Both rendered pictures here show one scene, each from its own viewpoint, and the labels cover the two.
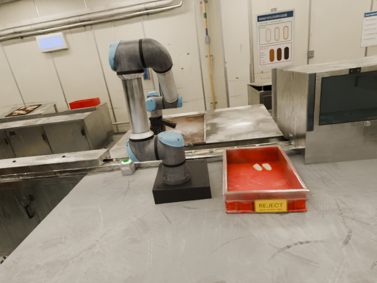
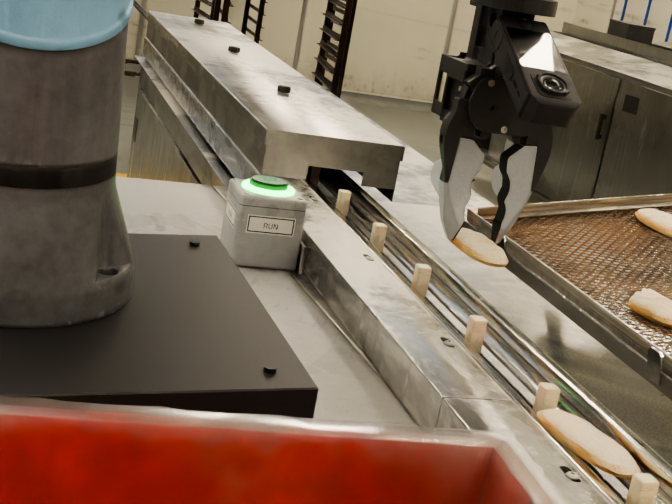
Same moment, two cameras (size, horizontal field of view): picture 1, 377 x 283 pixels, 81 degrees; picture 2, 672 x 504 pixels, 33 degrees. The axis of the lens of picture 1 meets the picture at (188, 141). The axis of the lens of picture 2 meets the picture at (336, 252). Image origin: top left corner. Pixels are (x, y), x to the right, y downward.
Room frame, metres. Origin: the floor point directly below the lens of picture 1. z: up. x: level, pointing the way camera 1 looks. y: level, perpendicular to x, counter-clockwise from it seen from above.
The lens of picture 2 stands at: (0.87, -0.66, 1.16)
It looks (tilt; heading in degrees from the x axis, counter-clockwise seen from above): 16 degrees down; 64
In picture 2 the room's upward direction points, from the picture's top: 10 degrees clockwise
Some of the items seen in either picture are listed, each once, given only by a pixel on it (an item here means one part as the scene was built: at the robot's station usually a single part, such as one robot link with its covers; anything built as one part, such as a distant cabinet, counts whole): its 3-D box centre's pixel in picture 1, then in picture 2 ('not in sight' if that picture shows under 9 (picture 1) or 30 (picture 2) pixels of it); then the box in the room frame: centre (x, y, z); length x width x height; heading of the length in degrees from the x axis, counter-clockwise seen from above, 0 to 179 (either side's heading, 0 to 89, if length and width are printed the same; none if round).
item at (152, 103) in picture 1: (153, 103); not in sight; (1.30, 0.17, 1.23); 0.11 x 0.11 x 0.08; 86
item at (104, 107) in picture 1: (92, 126); not in sight; (4.74, 2.02, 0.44); 0.70 x 0.55 x 0.87; 82
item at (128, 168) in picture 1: (128, 169); (262, 239); (1.31, 0.41, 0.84); 0.08 x 0.08 x 0.11; 82
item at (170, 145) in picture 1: (170, 146); (32, 36); (1.00, 0.09, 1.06); 0.13 x 0.12 x 0.14; 86
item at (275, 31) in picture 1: (275, 40); not in sight; (2.04, -0.86, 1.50); 0.33 x 0.01 x 0.45; 88
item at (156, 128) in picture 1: (157, 124); (497, 64); (1.40, 0.18, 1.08); 0.09 x 0.08 x 0.12; 83
